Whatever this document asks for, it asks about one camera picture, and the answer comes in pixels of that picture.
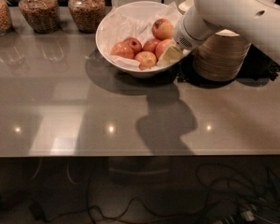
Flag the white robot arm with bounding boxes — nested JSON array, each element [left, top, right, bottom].
[[159, 0, 280, 65]]

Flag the black table mat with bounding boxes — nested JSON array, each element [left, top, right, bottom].
[[176, 46, 280, 87]]

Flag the rear stack of paper bowls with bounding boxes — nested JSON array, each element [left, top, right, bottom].
[[178, 0, 193, 13]]

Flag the right yellow-red apple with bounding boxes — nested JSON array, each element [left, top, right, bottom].
[[155, 39, 171, 59]]

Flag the front yellow-red apple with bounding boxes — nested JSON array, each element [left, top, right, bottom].
[[134, 51, 157, 70]]

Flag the white ceramic bowl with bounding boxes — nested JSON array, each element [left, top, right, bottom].
[[94, 0, 191, 78]]

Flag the wicker glass jar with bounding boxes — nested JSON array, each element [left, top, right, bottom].
[[19, 0, 60, 34], [68, 0, 105, 33]]

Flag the yellow-red apple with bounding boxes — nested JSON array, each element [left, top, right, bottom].
[[134, 51, 157, 70], [155, 39, 171, 59], [152, 19, 174, 40]]

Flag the top yellow-red apple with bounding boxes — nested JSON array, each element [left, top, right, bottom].
[[152, 19, 174, 40]]

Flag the middle red apple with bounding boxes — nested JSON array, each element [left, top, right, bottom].
[[143, 38, 161, 53]]

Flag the middle wicker glass jar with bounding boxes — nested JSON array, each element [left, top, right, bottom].
[[19, 0, 60, 34]]

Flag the left red apple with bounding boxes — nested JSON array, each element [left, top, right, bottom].
[[110, 42, 134, 59]]

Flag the small dark red apple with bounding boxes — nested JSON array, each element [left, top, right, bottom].
[[124, 37, 142, 54]]

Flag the black cables under table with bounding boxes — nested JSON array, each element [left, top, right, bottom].
[[27, 159, 280, 224]]

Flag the right wicker glass jar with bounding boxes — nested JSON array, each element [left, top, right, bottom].
[[68, 0, 105, 33]]

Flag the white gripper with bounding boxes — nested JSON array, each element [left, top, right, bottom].
[[157, 6, 221, 67]]

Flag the white paper liner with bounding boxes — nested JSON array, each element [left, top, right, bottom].
[[97, 2, 184, 71]]

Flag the stack of paper bowls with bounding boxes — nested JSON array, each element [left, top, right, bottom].
[[193, 30, 251, 82], [178, 0, 193, 13]]

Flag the front stack of paper bowls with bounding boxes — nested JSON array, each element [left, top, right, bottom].
[[193, 30, 251, 82]]

